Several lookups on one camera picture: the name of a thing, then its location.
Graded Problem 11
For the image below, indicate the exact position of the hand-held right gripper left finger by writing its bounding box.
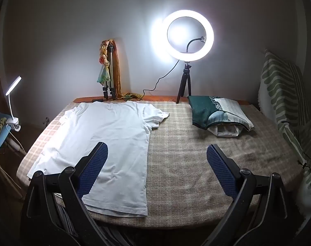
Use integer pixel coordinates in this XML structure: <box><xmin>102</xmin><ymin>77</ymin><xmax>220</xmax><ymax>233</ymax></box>
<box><xmin>21</xmin><ymin>142</ymin><xmax>135</xmax><ymax>246</ymax></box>

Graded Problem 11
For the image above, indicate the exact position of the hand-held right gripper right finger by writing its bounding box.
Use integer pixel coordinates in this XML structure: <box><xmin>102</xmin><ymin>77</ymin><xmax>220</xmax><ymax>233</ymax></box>
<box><xmin>202</xmin><ymin>144</ymin><xmax>303</xmax><ymax>246</ymax></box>

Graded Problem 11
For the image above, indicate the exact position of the white t-shirt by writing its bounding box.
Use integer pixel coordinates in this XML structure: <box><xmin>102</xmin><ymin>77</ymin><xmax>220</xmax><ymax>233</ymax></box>
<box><xmin>27</xmin><ymin>101</ymin><xmax>170</xmax><ymax>217</ymax></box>

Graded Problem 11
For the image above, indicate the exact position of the beige plaid blanket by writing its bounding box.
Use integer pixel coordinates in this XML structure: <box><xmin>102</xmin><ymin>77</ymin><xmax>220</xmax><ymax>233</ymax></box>
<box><xmin>16</xmin><ymin>102</ymin><xmax>306</xmax><ymax>230</ymax></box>

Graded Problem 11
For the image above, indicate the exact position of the teal patterned pillow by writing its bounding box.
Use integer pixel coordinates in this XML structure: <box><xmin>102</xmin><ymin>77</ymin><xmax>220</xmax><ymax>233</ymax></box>
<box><xmin>188</xmin><ymin>96</ymin><xmax>255</xmax><ymax>137</ymax></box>

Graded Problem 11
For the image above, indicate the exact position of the orange bedsheet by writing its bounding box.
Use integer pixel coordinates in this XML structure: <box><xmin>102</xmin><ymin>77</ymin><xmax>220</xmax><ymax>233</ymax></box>
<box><xmin>73</xmin><ymin>96</ymin><xmax>252</xmax><ymax>105</ymax></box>

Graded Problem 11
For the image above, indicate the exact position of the blue chair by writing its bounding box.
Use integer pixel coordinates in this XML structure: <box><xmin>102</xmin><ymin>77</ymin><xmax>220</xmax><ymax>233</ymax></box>
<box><xmin>0</xmin><ymin>102</ymin><xmax>17</xmax><ymax>157</ymax></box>

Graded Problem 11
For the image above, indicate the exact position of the colourful patterned scarf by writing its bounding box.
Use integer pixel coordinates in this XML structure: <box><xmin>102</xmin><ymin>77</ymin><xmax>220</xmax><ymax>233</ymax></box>
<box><xmin>96</xmin><ymin>40</ymin><xmax>112</xmax><ymax>84</ymax></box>

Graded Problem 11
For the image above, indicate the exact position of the orange scarf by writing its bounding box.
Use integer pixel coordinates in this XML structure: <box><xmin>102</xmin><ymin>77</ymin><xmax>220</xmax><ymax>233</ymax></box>
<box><xmin>112</xmin><ymin>40</ymin><xmax>143</xmax><ymax>100</ymax></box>

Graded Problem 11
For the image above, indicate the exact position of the green striped white cushion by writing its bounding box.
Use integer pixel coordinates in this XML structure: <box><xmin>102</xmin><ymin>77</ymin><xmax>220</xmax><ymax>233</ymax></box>
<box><xmin>258</xmin><ymin>49</ymin><xmax>311</xmax><ymax>211</ymax></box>

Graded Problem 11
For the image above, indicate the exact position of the silver folded tripod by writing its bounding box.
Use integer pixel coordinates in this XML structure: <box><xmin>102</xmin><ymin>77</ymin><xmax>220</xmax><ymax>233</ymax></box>
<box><xmin>102</xmin><ymin>45</ymin><xmax>117</xmax><ymax>100</ymax></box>

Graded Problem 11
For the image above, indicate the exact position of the white clip desk lamp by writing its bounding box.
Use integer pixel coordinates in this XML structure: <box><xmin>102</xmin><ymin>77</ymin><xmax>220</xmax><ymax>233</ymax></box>
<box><xmin>5</xmin><ymin>76</ymin><xmax>23</xmax><ymax>131</ymax></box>

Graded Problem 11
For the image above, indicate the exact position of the black gooseneck phone holder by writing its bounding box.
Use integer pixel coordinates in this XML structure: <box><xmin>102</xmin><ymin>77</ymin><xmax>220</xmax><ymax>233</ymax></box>
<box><xmin>185</xmin><ymin>36</ymin><xmax>207</xmax><ymax>54</ymax></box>

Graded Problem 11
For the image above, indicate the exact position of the black ring light cable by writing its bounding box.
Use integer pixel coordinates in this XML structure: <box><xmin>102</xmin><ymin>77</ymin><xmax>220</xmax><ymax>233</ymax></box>
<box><xmin>143</xmin><ymin>61</ymin><xmax>180</xmax><ymax>100</ymax></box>

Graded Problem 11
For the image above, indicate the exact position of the white ring light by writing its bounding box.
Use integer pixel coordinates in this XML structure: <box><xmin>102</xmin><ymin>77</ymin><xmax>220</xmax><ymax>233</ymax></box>
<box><xmin>152</xmin><ymin>10</ymin><xmax>214</xmax><ymax>62</ymax></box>

